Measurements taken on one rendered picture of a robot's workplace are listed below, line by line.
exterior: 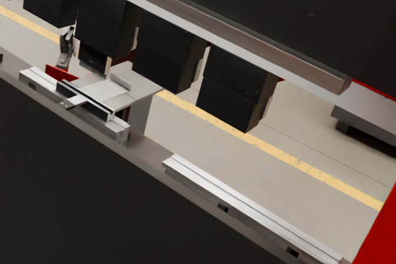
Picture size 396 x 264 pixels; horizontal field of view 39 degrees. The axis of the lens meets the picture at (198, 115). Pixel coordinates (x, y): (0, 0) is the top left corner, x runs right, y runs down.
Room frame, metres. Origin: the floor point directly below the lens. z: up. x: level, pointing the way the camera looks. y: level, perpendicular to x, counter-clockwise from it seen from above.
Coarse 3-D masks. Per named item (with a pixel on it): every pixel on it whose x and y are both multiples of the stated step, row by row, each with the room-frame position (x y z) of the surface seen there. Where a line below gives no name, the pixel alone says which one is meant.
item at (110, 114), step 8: (64, 80) 1.39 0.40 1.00; (56, 88) 1.37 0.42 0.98; (64, 88) 1.36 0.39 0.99; (72, 88) 1.37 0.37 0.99; (72, 96) 1.34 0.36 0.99; (88, 96) 1.34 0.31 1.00; (88, 104) 1.31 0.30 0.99; (96, 104) 1.31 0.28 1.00; (96, 112) 1.30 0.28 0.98; (104, 112) 1.29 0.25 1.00; (112, 112) 1.30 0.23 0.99; (104, 120) 1.29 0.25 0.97
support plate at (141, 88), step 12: (120, 72) 1.53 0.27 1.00; (132, 72) 1.55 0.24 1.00; (84, 84) 1.40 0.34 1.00; (132, 84) 1.48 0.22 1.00; (144, 84) 1.50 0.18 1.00; (156, 84) 1.52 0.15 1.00; (120, 96) 1.39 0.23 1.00; (132, 96) 1.41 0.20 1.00; (144, 96) 1.43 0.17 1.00; (120, 108) 1.33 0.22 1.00
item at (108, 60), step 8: (80, 48) 1.35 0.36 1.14; (88, 48) 1.33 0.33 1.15; (80, 56) 1.34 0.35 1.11; (88, 56) 1.33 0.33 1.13; (96, 56) 1.32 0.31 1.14; (104, 56) 1.31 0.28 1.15; (80, 64) 1.35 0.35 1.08; (88, 64) 1.33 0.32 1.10; (96, 64) 1.32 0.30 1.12; (104, 64) 1.31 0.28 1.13; (96, 72) 1.33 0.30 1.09; (104, 72) 1.30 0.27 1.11
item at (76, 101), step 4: (76, 96) 1.31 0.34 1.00; (80, 96) 1.32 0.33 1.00; (64, 100) 1.28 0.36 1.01; (68, 100) 1.28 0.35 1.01; (72, 100) 1.29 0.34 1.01; (76, 100) 1.29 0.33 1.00; (80, 100) 1.30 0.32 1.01; (84, 100) 1.31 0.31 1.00; (60, 104) 1.25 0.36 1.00; (64, 104) 1.26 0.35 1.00; (68, 104) 1.26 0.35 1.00; (72, 104) 1.27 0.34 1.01; (76, 104) 1.27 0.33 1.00; (80, 104) 1.29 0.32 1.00; (64, 108) 1.24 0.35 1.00; (68, 108) 1.25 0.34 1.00
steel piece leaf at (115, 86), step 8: (112, 72) 1.47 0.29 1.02; (104, 80) 1.45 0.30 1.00; (112, 80) 1.46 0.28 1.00; (120, 80) 1.45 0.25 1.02; (88, 88) 1.38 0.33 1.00; (96, 88) 1.39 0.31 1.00; (104, 88) 1.40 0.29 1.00; (112, 88) 1.42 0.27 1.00; (120, 88) 1.43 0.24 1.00; (128, 88) 1.44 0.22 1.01; (104, 96) 1.36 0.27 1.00; (112, 96) 1.37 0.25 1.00
